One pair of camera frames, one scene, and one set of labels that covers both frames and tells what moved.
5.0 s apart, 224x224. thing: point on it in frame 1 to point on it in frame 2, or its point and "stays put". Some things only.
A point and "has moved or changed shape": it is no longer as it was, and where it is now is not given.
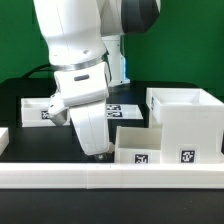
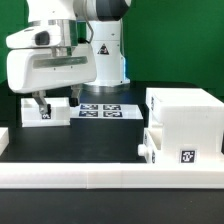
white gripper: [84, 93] to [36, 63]
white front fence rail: [110, 176] stays put
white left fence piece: [4, 139] stays put
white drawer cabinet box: [191, 123] stays put
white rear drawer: [35, 113] stays put
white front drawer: [138, 145] has moved or changed shape
